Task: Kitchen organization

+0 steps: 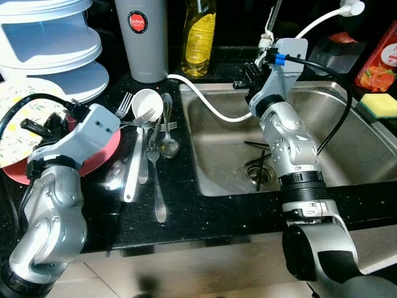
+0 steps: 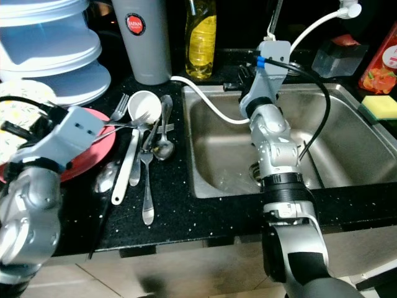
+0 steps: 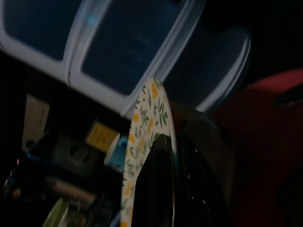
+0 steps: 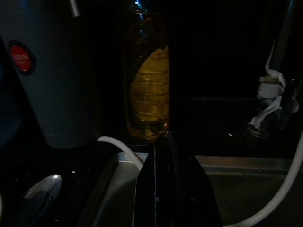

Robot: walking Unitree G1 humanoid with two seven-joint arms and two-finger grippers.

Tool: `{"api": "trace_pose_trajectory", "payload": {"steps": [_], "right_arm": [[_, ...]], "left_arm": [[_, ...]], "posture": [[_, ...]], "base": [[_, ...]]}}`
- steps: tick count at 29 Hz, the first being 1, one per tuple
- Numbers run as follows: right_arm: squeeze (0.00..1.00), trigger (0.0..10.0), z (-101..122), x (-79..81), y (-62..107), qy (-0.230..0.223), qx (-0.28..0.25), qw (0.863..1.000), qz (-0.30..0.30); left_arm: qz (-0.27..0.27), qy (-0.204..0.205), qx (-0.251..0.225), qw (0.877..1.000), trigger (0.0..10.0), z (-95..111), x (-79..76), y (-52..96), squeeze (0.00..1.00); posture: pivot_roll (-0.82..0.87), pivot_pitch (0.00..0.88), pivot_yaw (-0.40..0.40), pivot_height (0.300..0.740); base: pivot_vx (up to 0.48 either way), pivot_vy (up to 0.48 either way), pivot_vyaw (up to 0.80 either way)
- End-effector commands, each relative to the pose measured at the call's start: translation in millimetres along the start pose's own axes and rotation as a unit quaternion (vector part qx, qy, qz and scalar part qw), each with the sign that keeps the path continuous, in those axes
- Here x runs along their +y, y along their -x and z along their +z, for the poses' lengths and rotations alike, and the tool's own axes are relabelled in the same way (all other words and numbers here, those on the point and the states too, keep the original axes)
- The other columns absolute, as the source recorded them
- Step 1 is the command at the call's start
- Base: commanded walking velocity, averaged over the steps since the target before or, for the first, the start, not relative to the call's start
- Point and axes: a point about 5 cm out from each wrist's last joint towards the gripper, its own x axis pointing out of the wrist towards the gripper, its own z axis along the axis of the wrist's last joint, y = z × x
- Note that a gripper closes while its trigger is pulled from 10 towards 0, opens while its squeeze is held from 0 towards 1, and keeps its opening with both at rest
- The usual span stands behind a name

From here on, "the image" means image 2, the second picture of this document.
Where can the short silver spoon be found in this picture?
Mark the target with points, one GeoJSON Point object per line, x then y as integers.
{"type": "Point", "coordinates": [108, 177]}

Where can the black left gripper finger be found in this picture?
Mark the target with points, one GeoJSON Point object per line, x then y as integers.
{"type": "Point", "coordinates": [17, 130]}

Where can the long silver spoon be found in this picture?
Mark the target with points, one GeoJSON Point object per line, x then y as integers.
{"type": "Point", "coordinates": [147, 192]}

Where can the stainless steel sink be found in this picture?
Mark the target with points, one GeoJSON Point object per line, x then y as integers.
{"type": "Point", "coordinates": [217, 155]}

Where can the silver spoon round bowl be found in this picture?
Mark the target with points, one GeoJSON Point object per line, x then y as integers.
{"type": "Point", "coordinates": [164, 149]}

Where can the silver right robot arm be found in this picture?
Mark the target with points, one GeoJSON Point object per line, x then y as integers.
{"type": "Point", "coordinates": [285, 192]}

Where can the pale blue left wrist camera mount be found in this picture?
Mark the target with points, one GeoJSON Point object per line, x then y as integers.
{"type": "Point", "coordinates": [68, 136]}

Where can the white cup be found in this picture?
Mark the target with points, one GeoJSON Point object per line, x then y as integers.
{"type": "Point", "coordinates": [144, 107]}

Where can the silver fork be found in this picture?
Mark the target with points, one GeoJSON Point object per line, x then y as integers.
{"type": "Point", "coordinates": [130, 126]}
{"type": "Point", "coordinates": [120, 107]}

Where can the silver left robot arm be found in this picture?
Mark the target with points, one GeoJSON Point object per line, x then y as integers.
{"type": "Point", "coordinates": [31, 217]}

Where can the white tiered plastic container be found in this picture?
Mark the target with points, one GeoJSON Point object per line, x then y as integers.
{"type": "Point", "coordinates": [49, 46]}

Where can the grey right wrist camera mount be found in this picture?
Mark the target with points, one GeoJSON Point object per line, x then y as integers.
{"type": "Point", "coordinates": [270, 74]}

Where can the red plate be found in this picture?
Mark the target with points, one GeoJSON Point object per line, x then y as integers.
{"type": "Point", "coordinates": [96, 155]}

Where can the floral lemon print plate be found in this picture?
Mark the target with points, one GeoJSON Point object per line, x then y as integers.
{"type": "Point", "coordinates": [15, 146]}

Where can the yellow green sponge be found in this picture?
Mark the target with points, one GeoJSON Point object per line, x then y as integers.
{"type": "Point", "coordinates": [379, 108]}

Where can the red food package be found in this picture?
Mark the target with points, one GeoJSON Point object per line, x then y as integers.
{"type": "Point", "coordinates": [381, 74]}

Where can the clear plastic container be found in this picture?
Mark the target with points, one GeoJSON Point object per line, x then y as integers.
{"type": "Point", "coordinates": [338, 56]}

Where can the yellow dish soap bottle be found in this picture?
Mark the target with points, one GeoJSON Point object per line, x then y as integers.
{"type": "Point", "coordinates": [201, 43]}

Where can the grey tumbler red round label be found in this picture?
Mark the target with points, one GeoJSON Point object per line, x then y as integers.
{"type": "Point", "coordinates": [144, 53]}

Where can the metal sink drain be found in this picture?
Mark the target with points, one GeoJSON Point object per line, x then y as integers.
{"type": "Point", "coordinates": [254, 174]}

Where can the metal faucet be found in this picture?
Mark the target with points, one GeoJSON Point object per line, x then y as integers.
{"type": "Point", "coordinates": [273, 22]}

